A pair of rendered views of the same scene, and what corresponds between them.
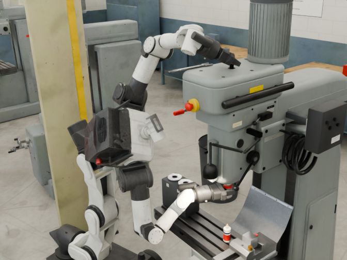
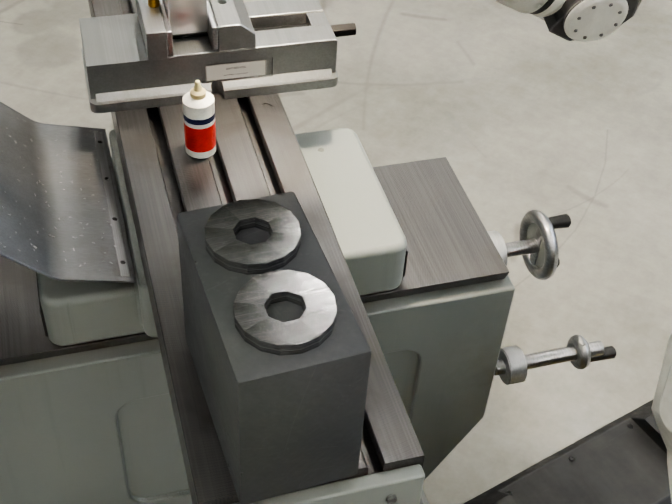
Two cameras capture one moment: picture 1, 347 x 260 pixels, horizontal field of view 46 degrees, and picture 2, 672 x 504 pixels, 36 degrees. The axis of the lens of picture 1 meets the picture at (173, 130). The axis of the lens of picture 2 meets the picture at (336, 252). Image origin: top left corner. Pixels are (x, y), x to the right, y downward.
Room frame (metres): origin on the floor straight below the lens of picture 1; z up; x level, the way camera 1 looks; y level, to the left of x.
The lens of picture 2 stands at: (2.81, 0.23, 1.76)
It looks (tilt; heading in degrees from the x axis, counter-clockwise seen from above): 44 degrees down; 198
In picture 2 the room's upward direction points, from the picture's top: 4 degrees clockwise
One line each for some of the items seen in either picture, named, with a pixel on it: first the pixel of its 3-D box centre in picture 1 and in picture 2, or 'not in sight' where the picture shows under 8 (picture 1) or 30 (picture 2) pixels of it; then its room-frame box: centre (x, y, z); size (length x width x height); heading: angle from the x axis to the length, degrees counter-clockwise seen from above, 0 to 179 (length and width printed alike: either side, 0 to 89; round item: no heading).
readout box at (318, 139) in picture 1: (326, 126); not in sight; (1.75, -0.72, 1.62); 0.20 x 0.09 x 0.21; 127
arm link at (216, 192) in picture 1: (211, 193); not in sight; (1.82, -0.19, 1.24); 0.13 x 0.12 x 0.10; 14
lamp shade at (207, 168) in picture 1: (210, 169); not in sight; (1.68, -0.17, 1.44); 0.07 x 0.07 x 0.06
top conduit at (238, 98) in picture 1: (259, 94); not in sight; (1.74, -0.39, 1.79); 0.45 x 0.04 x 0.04; 127
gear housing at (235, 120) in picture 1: (236, 108); not in sight; (1.87, -0.31, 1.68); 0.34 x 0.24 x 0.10; 127
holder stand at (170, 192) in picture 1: (180, 193); (268, 340); (2.20, -0.03, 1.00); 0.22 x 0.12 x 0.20; 41
